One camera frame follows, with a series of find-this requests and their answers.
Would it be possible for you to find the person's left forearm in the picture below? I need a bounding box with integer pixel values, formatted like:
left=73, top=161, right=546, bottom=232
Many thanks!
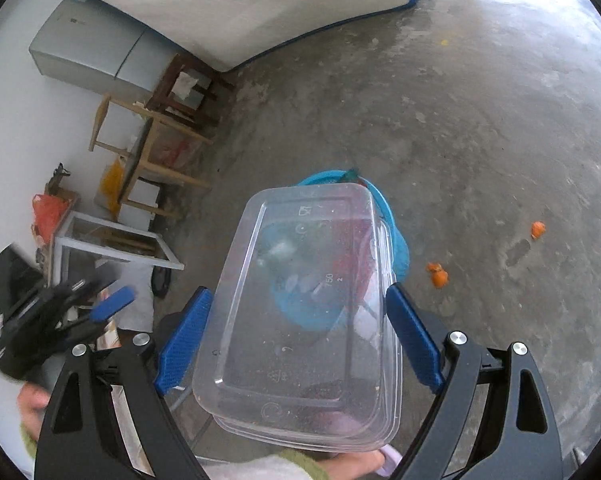
left=19, top=422, right=40, bottom=461

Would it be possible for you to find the dark bag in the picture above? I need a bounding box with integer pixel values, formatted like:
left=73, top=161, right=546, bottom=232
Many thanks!
left=45, top=162, right=71, bottom=196

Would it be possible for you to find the person's leg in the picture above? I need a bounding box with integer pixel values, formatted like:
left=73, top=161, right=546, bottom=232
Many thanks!
left=200, top=447, right=386, bottom=480

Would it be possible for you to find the clear plastic container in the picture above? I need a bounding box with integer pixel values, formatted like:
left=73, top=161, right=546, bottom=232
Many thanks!
left=191, top=183, right=404, bottom=453

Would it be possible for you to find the white metal frame table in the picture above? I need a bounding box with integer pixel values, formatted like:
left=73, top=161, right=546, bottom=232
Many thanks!
left=50, top=210, right=186, bottom=291

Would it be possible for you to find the grey refrigerator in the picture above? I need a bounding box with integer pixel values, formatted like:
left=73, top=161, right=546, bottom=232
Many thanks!
left=28, top=0, right=184, bottom=103

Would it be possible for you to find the white cloth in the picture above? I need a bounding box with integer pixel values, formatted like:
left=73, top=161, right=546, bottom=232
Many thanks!
left=173, top=72, right=198, bottom=101

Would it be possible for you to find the yellow plastic bag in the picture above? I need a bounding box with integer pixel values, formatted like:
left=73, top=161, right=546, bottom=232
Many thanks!
left=98, top=157, right=128, bottom=211

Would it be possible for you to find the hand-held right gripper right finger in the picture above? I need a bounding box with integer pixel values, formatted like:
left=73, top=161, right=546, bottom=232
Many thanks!
left=385, top=283, right=564, bottom=480

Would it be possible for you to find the black bag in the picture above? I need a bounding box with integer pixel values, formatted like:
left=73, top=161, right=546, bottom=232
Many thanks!
left=150, top=265, right=172, bottom=301

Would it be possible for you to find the red plastic bag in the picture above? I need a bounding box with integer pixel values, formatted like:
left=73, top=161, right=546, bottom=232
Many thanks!
left=158, top=140, right=201, bottom=168

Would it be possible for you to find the white box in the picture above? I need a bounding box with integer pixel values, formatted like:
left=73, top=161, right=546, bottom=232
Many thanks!
left=120, top=180, right=161, bottom=216

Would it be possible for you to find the purple slipper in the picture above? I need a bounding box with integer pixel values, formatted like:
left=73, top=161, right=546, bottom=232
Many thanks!
left=371, top=447, right=404, bottom=478

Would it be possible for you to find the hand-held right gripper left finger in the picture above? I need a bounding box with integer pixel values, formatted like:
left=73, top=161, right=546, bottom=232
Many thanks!
left=34, top=286, right=214, bottom=480

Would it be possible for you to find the person's left hand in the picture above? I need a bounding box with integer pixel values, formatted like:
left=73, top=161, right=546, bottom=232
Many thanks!
left=18, top=380, right=51, bottom=436

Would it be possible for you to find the dark wooden stool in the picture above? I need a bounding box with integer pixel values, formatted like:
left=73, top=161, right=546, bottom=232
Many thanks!
left=145, top=52, right=231, bottom=133

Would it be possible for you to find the white mattress blue edge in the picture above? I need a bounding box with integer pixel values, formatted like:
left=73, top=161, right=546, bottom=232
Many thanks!
left=55, top=0, right=422, bottom=73

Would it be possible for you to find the blue plastic wastebasket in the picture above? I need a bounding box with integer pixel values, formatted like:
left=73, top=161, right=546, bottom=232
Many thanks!
left=269, top=169, right=411, bottom=333

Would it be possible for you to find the wooden chair black seat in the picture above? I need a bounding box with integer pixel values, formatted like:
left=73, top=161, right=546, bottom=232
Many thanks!
left=88, top=92, right=216, bottom=221

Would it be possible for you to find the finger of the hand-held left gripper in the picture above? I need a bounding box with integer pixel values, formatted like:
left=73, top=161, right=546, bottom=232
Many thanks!
left=65, top=286, right=136, bottom=341
left=50, top=277, right=118, bottom=313

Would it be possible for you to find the orange plastic bag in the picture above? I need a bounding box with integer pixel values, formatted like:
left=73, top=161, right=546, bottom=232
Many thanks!
left=30, top=192, right=71, bottom=243

